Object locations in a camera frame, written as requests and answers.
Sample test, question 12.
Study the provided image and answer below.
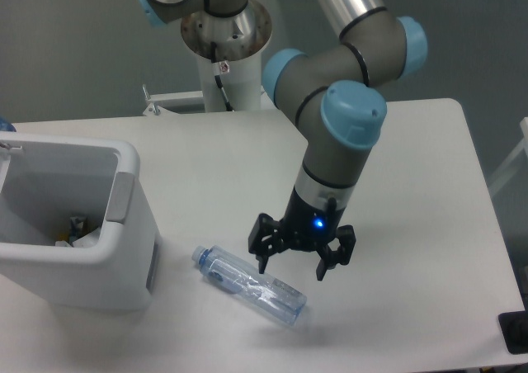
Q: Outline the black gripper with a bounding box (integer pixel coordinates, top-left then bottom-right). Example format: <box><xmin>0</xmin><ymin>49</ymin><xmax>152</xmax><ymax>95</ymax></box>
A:
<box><xmin>248</xmin><ymin>189</ymin><xmax>356</xmax><ymax>281</ymax></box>

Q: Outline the clear plastic water bottle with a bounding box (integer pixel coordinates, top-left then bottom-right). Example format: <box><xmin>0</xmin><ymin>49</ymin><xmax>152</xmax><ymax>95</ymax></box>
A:
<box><xmin>192</xmin><ymin>246</ymin><xmax>307</xmax><ymax>325</ymax></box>

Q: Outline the white paper wrapper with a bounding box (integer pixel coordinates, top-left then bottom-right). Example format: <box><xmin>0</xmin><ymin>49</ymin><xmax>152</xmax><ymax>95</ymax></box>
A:
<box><xmin>72</xmin><ymin>227</ymin><xmax>101</xmax><ymax>248</ymax></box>

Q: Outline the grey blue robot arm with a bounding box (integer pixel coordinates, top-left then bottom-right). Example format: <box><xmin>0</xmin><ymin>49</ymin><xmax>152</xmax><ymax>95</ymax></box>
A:
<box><xmin>139</xmin><ymin>0</ymin><xmax>428</xmax><ymax>278</ymax></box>

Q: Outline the trash pile inside bin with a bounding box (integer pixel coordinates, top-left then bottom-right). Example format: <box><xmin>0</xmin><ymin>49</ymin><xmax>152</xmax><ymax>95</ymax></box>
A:
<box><xmin>54</xmin><ymin>215</ymin><xmax>88</xmax><ymax>248</ymax></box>

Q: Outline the white plastic trash can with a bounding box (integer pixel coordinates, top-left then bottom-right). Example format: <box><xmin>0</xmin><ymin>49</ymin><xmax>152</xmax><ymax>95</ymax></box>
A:
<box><xmin>1</xmin><ymin>132</ymin><xmax>159</xmax><ymax>310</ymax></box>

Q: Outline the black clamp at table edge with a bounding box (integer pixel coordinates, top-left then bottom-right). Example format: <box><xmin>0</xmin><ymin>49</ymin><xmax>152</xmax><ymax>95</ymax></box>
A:
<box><xmin>498</xmin><ymin>310</ymin><xmax>527</xmax><ymax>355</ymax></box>

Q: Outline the blue object at left edge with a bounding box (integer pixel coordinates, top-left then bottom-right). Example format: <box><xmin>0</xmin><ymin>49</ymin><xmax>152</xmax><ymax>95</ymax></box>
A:
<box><xmin>0</xmin><ymin>117</ymin><xmax>17</xmax><ymax>132</ymax></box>

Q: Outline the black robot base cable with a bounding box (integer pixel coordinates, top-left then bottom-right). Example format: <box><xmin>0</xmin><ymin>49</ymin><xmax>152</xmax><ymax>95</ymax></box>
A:
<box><xmin>209</xmin><ymin>40</ymin><xmax>236</xmax><ymax>113</ymax></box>

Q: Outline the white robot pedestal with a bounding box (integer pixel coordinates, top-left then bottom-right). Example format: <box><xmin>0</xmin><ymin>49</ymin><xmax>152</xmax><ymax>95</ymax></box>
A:
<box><xmin>141</xmin><ymin>0</ymin><xmax>277</xmax><ymax>117</ymax></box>

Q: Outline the white frame at right edge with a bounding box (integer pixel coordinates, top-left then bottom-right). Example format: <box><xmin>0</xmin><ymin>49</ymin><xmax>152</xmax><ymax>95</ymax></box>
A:
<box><xmin>488</xmin><ymin>117</ymin><xmax>527</xmax><ymax>198</ymax></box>

